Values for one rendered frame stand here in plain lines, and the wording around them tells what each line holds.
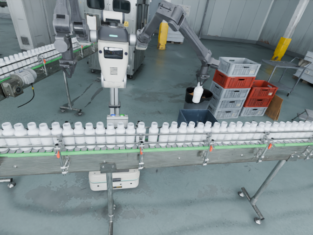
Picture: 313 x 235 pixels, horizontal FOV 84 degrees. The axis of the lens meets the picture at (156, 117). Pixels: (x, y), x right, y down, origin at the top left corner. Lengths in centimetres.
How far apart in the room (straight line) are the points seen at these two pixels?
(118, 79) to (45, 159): 79
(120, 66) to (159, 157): 78
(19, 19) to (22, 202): 545
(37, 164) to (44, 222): 94
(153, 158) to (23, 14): 605
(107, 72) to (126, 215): 138
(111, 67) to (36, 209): 154
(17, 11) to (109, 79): 548
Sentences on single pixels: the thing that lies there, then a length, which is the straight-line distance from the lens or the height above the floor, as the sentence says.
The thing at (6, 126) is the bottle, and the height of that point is 116.
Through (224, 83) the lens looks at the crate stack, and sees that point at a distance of 335.
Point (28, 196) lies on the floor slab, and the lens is 234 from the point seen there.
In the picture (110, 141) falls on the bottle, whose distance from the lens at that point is 110.
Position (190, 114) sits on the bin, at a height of 89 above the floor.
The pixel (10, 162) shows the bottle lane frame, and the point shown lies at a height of 94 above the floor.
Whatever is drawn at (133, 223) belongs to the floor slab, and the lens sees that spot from 198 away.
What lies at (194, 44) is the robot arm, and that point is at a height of 160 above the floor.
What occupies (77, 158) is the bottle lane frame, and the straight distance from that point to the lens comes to 119.
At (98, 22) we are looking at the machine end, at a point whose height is 125.
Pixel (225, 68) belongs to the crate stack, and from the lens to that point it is 335.
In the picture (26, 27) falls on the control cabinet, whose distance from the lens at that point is 677.
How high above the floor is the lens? 179
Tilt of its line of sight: 33 degrees down
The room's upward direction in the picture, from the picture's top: 8 degrees clockwise
